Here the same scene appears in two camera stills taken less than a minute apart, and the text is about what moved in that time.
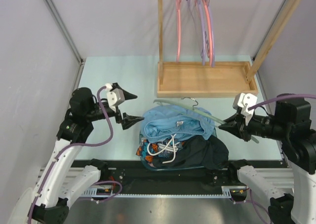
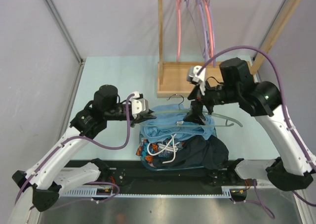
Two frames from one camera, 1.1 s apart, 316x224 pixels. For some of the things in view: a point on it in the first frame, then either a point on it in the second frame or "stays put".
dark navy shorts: [208, 152] stays put
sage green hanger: [191, 103] to [179, 111]
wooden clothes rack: [225, 79] stays put
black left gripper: [128, 120] to [141, 118]
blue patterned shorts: [148, 151] stays put
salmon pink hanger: [210, 40] stays put
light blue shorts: [173, 123] stays put
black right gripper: [240, 129] to [195, 115]
